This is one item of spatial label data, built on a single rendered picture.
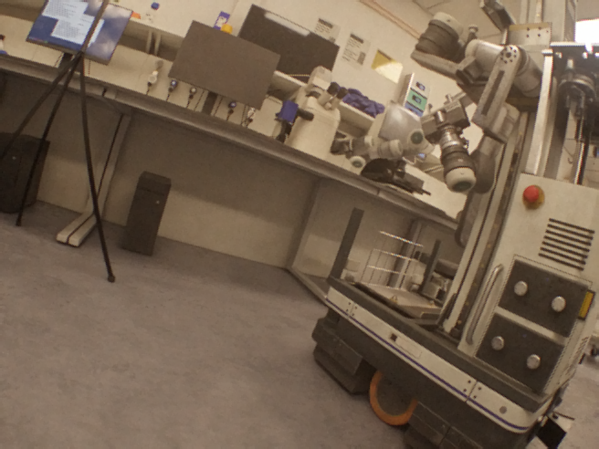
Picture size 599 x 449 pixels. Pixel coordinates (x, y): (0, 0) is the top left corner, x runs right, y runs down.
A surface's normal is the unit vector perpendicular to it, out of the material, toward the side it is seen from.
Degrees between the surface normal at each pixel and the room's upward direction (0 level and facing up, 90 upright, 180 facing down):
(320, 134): 91
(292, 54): 86
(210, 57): 86
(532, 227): 90
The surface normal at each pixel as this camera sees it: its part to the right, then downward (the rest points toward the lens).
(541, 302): -0.80, -0.23
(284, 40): 0.40, 0.14
